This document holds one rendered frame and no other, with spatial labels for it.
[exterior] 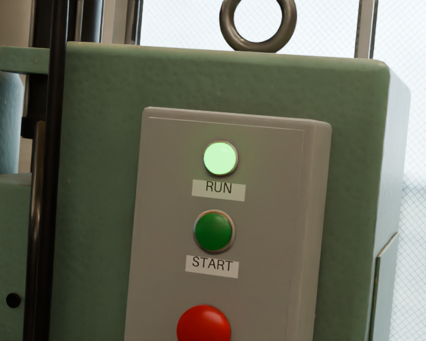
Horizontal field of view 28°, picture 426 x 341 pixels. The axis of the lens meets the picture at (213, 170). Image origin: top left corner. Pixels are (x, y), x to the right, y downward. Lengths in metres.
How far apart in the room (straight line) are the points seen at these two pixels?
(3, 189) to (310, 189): 0.26
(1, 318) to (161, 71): 0.23
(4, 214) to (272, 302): 0.25
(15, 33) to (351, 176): 1.91
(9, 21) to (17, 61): 1.72
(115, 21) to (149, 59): 1.69
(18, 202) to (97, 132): 0.10
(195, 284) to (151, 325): 0.04
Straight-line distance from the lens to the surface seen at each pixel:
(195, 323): 0.46
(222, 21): 0.64
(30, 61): 0.66
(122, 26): 2.26
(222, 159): 0.45
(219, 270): 0.46
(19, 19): 2.36
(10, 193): 0.63
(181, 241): 0.47
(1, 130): 0.70
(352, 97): 0.51
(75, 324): 0.57
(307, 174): 0.45
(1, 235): 0.63
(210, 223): 0.46
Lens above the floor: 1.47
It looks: 3 degrees down
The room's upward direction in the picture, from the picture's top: 5 degrees clockwise
